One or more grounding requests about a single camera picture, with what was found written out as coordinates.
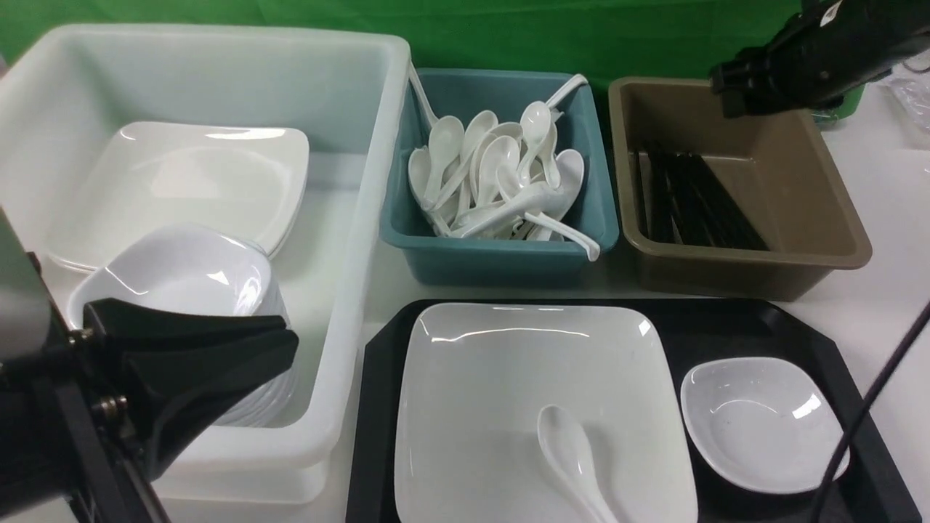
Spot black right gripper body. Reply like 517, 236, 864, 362
710, 1, 929, 118

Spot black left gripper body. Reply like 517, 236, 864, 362
1, 331, 169, 522

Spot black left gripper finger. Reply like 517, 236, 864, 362
120, 330, 299, 480
82, 298, 288, 354

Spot large white square plate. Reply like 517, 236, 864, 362
393, 302, 700, 522

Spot small white dish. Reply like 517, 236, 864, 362
679, 357, 843, 495

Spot white ceramic spoon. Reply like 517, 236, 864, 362
537, 404, 619, 522

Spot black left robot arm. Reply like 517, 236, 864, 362
2, 218, 298, 522

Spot clear plastic bag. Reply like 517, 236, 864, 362
884, 64, 929, 151

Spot stack of white bowls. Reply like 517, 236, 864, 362
65, 224, 299, 428

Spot stack of white square plates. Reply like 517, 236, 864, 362
46, 121, 310, 272

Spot brown plastic bin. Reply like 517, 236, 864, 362
608, 77, 873, 301

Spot black chopsticks in bin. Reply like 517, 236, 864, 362
631, 146, 769, 251

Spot green backdrop cloth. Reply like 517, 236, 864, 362
1, 1, 801, 138

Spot teal plastic bin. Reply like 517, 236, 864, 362
381, 68, 620, 287

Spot white spoon upright centre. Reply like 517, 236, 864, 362
516, 100, 551, 188

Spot large white plastic tub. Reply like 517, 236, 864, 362
2, 24, 414, 504

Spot white spoon hanging over bin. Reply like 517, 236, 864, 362
524, 212, 601, 262

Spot white spoon left in bin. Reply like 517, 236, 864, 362
423, 115, 465, 211

